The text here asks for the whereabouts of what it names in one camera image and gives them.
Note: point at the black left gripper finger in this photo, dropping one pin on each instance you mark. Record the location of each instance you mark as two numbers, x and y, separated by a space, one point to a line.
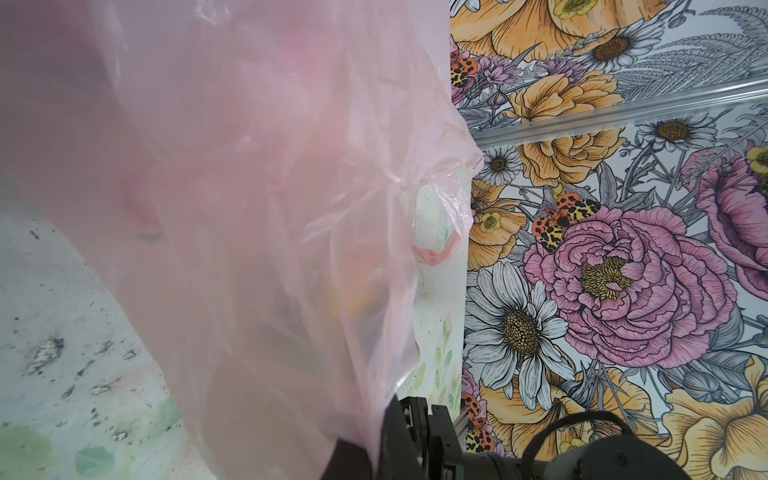
397 459

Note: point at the pink plastic bag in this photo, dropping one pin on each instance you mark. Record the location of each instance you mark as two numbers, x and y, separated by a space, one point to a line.
257 183

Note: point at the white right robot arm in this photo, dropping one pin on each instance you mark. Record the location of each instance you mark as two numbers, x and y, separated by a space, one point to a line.
438 454

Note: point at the right aluminium corner post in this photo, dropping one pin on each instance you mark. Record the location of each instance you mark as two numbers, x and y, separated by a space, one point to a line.
704 98

